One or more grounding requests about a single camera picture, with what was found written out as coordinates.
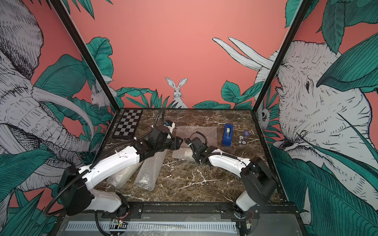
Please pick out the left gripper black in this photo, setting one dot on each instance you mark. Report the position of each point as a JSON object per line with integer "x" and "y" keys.
{"x": 175, "y": 143}

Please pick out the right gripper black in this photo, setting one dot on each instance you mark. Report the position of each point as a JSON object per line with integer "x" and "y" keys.
{"x": 195, "y": 157}

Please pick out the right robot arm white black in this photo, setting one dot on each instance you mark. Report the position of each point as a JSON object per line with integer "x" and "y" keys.
{"x": 258, "y": 180}

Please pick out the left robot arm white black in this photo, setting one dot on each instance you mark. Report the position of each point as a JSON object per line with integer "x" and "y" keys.
{"x": 77, "y": 191}

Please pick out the blue tape dispenser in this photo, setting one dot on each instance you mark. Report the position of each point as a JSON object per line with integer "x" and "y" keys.
{"x": 227, "y": 135}

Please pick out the black white chessboard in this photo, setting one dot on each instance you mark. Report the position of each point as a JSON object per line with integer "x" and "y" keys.
{"x": 126, "y": 127}

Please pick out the black front mounting rail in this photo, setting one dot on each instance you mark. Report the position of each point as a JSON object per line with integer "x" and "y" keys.
{"x": 226, "y": 210}

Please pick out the white slotted cable duct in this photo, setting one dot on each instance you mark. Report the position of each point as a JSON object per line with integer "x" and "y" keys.
{"x": 228, "y": 227}

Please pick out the left black frame post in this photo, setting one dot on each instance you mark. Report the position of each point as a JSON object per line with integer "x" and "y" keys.
{"x": 82, "y": 47}

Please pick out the black frame post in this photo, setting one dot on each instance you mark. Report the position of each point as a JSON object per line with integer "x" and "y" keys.
{"x": 82, "y": 47}
{"x": 297, "y": 21}

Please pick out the right black frame post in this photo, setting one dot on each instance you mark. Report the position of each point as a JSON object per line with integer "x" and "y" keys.
{"x": 297, "y": 21}

